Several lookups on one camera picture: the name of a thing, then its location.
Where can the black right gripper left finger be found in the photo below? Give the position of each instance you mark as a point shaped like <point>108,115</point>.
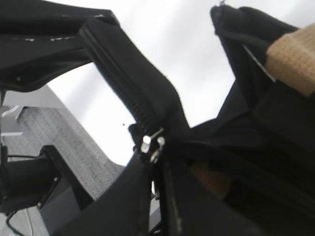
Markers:
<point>39,41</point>

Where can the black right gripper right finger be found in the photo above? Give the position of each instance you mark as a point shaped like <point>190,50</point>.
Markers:
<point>122,210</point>

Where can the black tote bag tan handles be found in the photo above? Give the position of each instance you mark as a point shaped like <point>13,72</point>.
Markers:
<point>251,170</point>

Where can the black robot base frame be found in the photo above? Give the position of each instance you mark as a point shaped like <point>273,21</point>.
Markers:
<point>31,180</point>

